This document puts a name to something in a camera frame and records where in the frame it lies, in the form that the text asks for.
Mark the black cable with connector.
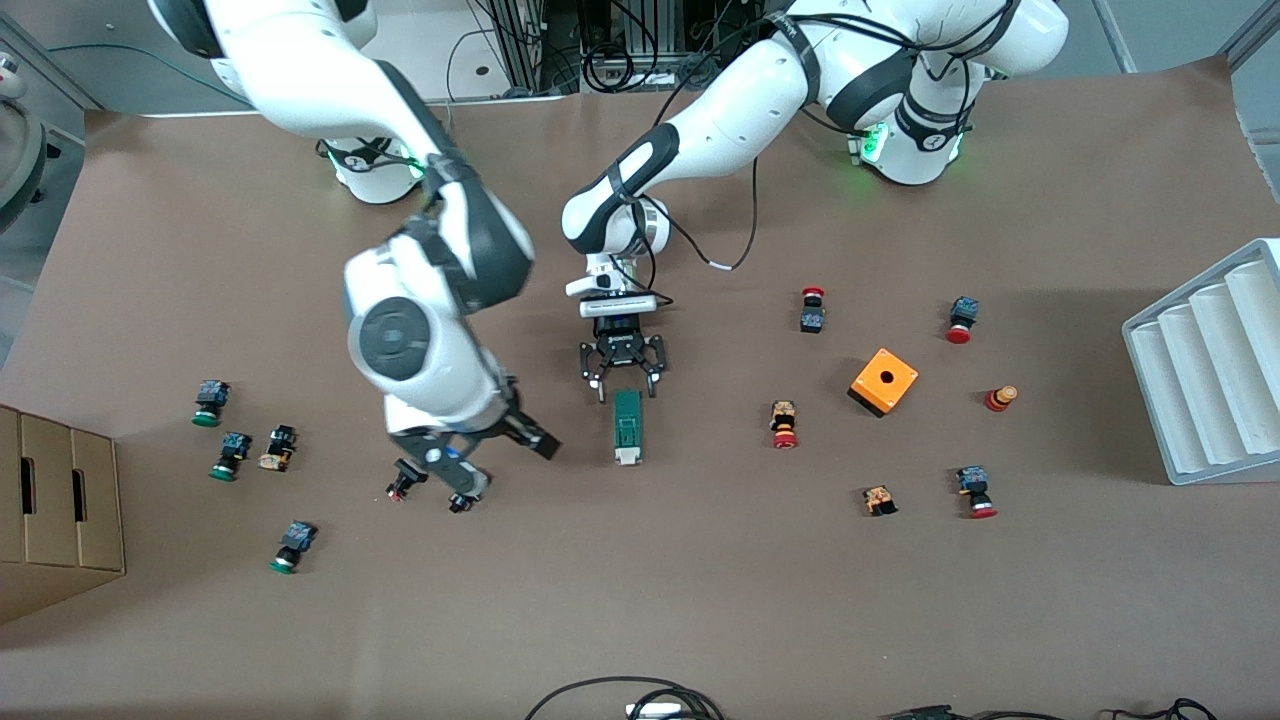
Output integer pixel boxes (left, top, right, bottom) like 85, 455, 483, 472
880, 704, 1071, 720

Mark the orange button enclosure box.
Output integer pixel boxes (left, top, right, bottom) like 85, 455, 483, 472
847, 347, 920, 419

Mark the aluminium frame bar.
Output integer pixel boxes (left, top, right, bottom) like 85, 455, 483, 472
0, 15, 106, 111
1090, 0, 1141, 74
1222, 0, 1280, 71

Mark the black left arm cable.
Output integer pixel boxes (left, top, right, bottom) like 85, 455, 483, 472
640, 150, 761, 273

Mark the green load switch white handle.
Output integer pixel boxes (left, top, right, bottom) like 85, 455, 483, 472
612, 388, 646, 467

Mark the green mushroom push button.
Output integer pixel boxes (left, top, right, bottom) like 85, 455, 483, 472
268, 519, 319, 576
191, 379, 232, 429
208, 431, 253, 483

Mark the white stepped plastic tray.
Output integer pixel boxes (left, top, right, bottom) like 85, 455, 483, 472
1121, 237, 1280, 487

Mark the black equipment rack with cables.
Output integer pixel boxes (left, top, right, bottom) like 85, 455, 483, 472
487, 0, 761, 96

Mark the brown cardboard box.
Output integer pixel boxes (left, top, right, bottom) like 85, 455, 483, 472
0, 404, 128, 626

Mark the thin green cable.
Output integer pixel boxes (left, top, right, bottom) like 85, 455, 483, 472
45, 40, 246, 106

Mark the black looped cable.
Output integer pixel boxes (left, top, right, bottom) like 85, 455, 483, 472
524, 676, 725, 720

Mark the black curled cable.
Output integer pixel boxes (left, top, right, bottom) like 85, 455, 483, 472
1100, 697, 1219, 720

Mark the grey round pedestal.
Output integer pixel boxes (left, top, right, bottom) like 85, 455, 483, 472
0, 50, 61, 236

